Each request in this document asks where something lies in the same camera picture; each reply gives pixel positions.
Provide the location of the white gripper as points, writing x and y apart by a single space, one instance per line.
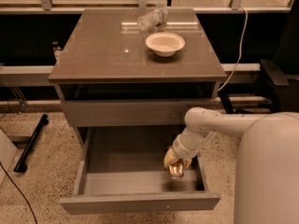
183 150

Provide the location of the orange soda can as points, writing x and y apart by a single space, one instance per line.
176 170

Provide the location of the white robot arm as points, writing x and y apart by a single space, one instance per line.
267 163

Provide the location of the open grey middle drawer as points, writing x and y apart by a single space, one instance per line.
122 171

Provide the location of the closed grey top drawer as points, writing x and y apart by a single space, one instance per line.
129 112

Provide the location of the grey drawer cabinet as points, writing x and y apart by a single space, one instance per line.
106 58

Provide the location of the white paper bowl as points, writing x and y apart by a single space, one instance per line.
165 44

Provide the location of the black office chair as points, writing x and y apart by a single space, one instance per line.
278 80

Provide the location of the black metal bar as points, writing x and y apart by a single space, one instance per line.
21 166

